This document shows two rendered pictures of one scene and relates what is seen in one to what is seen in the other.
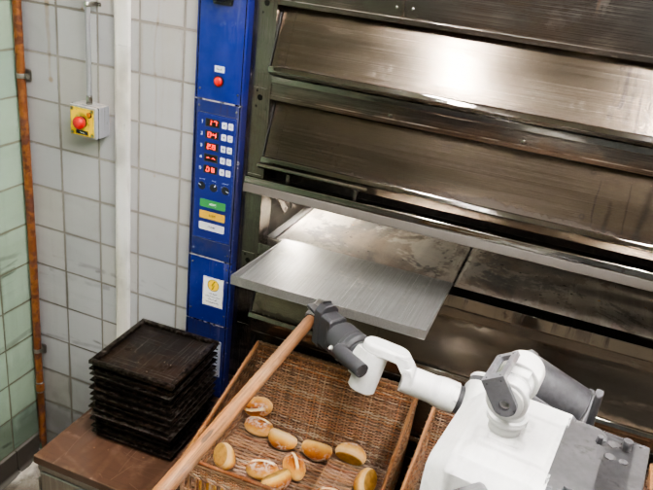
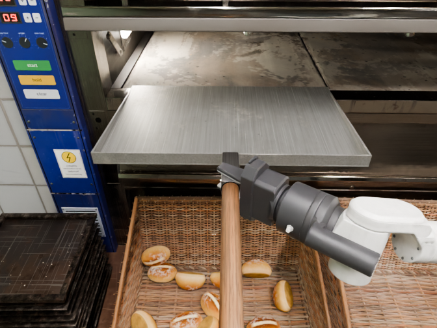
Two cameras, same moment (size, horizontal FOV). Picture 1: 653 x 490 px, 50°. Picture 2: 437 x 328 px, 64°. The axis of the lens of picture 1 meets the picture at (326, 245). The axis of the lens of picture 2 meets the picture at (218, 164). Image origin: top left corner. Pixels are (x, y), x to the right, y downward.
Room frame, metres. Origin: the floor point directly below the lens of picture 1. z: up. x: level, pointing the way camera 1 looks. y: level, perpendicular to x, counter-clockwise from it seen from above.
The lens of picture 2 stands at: (1.08, 0.17, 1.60)
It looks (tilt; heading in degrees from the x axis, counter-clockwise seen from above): 37 degrees down; 343
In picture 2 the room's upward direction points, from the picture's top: straight up
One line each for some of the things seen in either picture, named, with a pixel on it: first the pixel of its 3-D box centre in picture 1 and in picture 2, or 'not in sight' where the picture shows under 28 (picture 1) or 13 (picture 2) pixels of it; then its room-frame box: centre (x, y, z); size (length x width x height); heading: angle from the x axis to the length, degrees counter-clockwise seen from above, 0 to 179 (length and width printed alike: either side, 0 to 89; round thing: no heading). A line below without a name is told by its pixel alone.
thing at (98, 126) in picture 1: (89, 120); not in sight; (2.14, 0.79, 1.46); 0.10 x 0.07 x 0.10; 72
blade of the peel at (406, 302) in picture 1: (346, 279); (229, 114); (1.77, -0.07, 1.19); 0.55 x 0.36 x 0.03; 72
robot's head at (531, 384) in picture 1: (514, 389); not in sight; (0.90, -0.31, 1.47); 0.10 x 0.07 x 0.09; 154
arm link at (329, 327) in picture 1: (335, 334); (278, 202); (1.46, -0.05, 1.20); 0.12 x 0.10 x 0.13; 37
